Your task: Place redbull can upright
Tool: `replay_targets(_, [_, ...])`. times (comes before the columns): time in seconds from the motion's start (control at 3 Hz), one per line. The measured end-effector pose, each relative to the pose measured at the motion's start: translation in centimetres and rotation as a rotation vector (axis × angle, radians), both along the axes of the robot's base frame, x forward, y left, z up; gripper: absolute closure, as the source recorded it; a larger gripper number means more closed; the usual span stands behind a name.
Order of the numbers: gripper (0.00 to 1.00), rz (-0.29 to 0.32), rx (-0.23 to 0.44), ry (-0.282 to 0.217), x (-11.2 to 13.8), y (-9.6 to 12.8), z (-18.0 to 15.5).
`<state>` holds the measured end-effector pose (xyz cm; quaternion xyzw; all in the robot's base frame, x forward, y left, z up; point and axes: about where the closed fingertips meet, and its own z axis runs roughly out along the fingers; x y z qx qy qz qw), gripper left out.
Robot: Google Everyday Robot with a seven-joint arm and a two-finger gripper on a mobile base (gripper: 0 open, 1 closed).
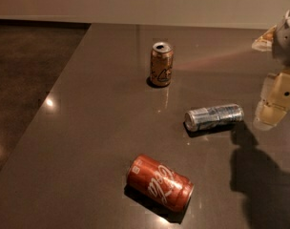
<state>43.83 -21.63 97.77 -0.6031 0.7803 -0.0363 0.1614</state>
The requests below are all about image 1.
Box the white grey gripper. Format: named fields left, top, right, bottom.
left=252, top=9, right=290, bottom=131

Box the gold orange soda can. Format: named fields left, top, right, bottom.
left=150, top=42, right=174, bottom=87

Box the silver blue redbull can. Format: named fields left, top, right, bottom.
left=184, top=104, right=244, bottom=132

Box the red coca-cola can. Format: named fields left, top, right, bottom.
left=126, top=155, right=194, bottom=212

